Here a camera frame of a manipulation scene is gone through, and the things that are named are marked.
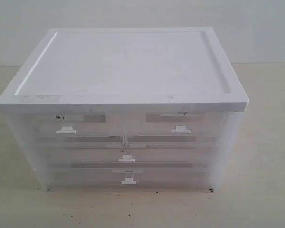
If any white translucent drawer cabinet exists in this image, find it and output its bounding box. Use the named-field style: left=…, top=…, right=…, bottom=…
left=0, top=27, right=249, bottom=192

